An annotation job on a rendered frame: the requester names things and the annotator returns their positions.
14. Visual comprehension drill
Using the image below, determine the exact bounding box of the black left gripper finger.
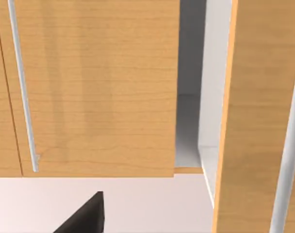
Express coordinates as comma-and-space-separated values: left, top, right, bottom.
52, 191, 106, 233

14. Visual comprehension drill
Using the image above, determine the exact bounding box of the closed wooden cupboard door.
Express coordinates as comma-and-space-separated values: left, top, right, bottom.
0, 0, 181, 178

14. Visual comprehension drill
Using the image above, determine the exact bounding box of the wooden cupboard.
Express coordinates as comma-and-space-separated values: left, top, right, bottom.
0, 0, 232, 178

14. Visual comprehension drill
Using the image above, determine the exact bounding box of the open wooden cupboard door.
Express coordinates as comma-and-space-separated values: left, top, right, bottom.
200, 0, 295, 233

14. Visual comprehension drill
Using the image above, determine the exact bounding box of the long metal door handle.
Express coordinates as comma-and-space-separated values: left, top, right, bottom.
269, 52, 295, 233
7, 0, 40, 173

